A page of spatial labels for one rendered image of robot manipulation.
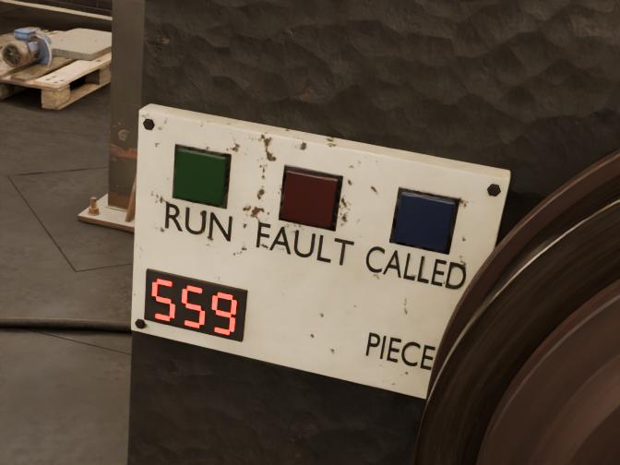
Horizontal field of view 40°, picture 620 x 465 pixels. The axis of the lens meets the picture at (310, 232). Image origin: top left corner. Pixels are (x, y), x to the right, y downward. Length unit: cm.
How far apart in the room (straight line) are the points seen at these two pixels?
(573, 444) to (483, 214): 18
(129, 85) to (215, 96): 273
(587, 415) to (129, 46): 297
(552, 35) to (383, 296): 21
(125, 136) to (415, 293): 285
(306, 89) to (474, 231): 15
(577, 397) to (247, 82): 31
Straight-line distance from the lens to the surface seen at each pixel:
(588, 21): 57
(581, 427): 46
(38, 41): 513
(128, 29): 330
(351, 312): 62
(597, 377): 46
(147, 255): 66
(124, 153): 343
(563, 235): 44
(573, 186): 50
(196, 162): 61
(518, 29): 57
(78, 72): 506
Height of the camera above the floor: 142
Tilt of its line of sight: 24 degrees down
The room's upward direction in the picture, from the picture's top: 7 degrees clockwise
